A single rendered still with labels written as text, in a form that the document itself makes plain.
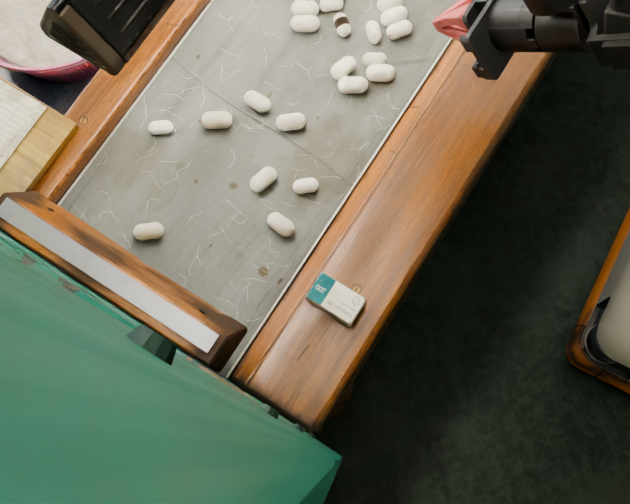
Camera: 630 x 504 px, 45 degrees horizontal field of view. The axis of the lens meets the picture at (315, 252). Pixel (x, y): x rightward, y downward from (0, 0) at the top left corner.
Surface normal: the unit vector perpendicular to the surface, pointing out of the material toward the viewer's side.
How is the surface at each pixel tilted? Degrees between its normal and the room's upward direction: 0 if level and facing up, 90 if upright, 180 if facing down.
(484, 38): 49
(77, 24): 58
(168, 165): 0
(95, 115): 0
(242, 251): 0
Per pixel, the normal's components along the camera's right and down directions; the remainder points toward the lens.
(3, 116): -0.04, -0.25
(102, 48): 0.69, 0.30
